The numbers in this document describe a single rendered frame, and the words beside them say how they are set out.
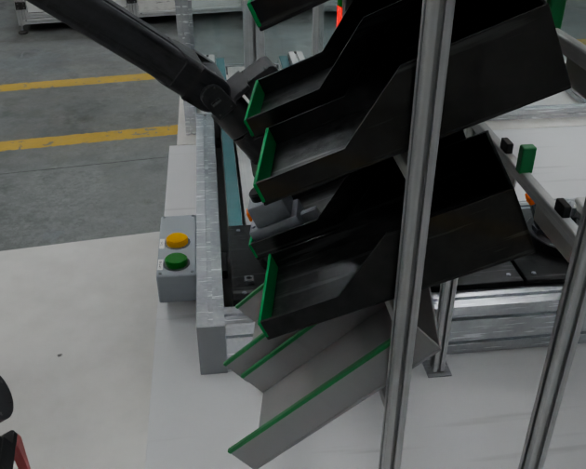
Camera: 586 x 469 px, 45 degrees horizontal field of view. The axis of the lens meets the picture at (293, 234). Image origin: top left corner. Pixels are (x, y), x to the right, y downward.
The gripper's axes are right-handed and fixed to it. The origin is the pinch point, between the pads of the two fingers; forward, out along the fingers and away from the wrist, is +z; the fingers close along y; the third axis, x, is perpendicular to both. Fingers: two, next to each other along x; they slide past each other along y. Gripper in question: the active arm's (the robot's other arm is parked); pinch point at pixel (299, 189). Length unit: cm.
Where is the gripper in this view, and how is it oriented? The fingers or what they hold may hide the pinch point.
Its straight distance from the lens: 118.8
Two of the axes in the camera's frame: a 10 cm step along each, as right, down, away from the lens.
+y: -1.3, -5.1, 8.5
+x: -7.9, 5.7, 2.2
